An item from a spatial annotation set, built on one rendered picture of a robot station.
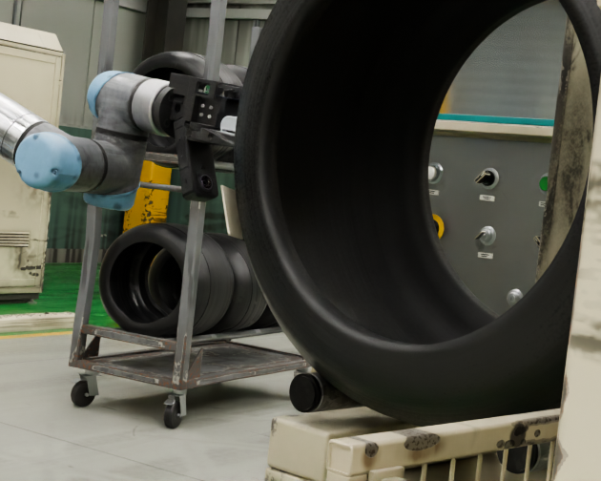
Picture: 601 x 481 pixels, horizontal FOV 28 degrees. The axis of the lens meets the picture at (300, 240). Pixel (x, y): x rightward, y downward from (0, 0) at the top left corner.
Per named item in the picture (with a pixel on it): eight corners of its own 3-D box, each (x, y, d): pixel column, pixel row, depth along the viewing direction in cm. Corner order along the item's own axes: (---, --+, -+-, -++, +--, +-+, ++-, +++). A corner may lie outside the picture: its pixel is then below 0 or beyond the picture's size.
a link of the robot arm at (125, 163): (54, 198, 167) (70, 121, 166) (101, 201, 177) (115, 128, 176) (100, 211, 164) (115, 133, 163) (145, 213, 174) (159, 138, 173)
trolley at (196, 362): (219, 378, 655) (257, 26, 645) (320, 399, 624) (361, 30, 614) (59, 405, 539) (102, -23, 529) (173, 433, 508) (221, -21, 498)
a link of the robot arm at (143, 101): (127, 129, 165) (172, 135, 171) (148, 135, 162) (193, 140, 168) (136, 75, 164) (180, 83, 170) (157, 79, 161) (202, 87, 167)
